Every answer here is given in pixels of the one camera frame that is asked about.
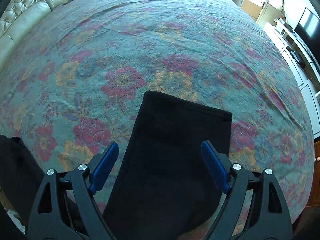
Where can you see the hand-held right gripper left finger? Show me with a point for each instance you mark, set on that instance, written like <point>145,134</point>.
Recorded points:
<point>105,167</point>

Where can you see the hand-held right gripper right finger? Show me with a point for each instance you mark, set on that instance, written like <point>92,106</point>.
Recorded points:
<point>215,167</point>

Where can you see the black pants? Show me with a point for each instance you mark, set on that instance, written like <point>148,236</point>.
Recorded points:
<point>170,142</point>

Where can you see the brown wooden cabinet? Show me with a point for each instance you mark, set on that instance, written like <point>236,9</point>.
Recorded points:
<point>315,170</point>

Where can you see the floral bed blanket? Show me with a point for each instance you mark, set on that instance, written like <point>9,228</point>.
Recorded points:
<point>150,42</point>

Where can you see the white television cabinet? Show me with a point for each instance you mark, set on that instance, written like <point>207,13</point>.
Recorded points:
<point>292,45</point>

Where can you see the cream dresser with oval mirror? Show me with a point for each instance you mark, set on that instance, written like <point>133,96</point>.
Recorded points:
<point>252,2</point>

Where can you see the black flat television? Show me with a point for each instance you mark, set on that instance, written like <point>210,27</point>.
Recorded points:
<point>308,23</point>

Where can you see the cream tufted leather headboard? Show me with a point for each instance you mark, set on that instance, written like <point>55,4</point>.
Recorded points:
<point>25,12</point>

